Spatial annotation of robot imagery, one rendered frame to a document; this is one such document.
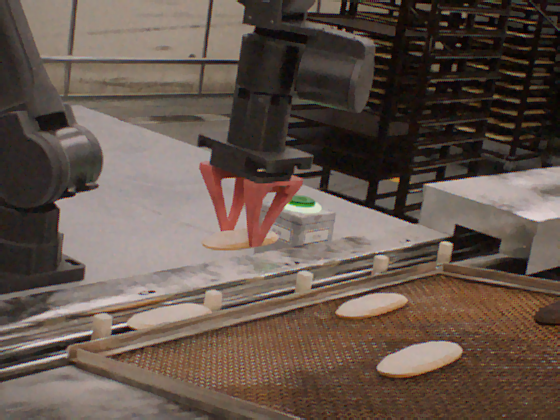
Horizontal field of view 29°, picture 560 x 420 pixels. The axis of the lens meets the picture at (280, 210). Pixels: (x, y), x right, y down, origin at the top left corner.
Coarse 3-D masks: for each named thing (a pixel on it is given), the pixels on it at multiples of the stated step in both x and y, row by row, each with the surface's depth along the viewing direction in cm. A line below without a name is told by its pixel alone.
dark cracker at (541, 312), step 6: (558, 300) 101; (546, 306) 99; (552, 306) 98; (558, 306) 98; (540, 312) 97; (546, 312) 96; (552, 312) 96; (558, 312) 96; (534, 318) 96; (540, 318) 96; (546, 318) 95; (552, 318) 95; (558, 318) 95; (540, 324) 96; (546, 324) 95; (552, 324) 95; (558, 324) 95
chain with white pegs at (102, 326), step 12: (444, 252) 137; (384, 264) 127; (300, 276) 116; (312, 276) 117; (300, 288) 116; (216, 300) 106; (96, 324) 96; (108, 324) 96; (96, 336) 96; (108, 336) 96
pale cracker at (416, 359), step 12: (408, 348) 83; (420, 348) 83; (432, 348) 83; (444, 348) 83; (456, 348) 84; (384, 360) 80; (396, 360) 80; (408, 360) 80; (420, 360) 80; (432, 360) 81; (444, 360) 82; (384, 372) 79; (396, 372) 79; (408, 372) 79; (420, 372) 80
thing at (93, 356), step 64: (192, 320) 90; (320, 320) 96; (384, 320) 96; (448, 320) 96; (512, 320) 97; (128, 384) 77; (192, 384) 77; (256, 384) 76; (320, 384) 77; (448, 384) 78
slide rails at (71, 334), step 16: (480, 240) 149; (400, 256) 135; (416, 256) 136; (432, 256) 138; (464, 256) 140; (336, 272) 125; (352, 272) 126; (368, 272) 127; (256, 288) 115; (272, 288) 116; (288, 288) 117; (224, 304) 109; (32, 336) 94; (48, 336) 95; (64, 336) 95; (80, 336) 96; (0, 352) 90; (16, 352) 91
